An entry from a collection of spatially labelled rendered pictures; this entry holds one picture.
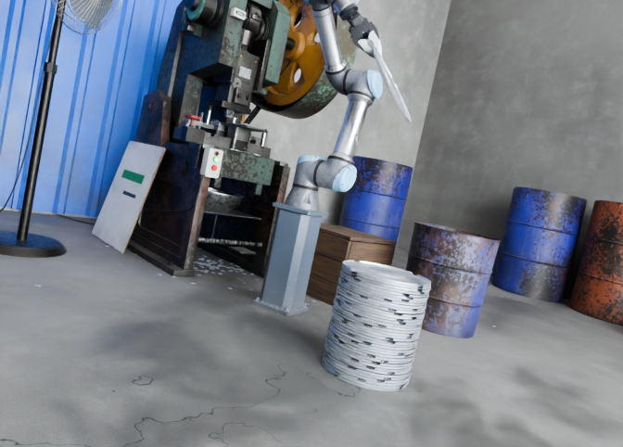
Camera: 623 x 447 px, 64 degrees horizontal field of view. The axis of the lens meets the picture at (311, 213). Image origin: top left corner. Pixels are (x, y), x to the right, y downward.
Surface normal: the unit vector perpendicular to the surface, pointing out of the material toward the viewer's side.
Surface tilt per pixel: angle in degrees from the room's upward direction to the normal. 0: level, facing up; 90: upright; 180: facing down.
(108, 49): 90
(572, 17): 90
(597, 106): 90
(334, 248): 90
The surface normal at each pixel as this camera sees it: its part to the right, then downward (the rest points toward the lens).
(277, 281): -0.48, -0.04
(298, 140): 0.66, 0.18
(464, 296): 0.18, 0.15
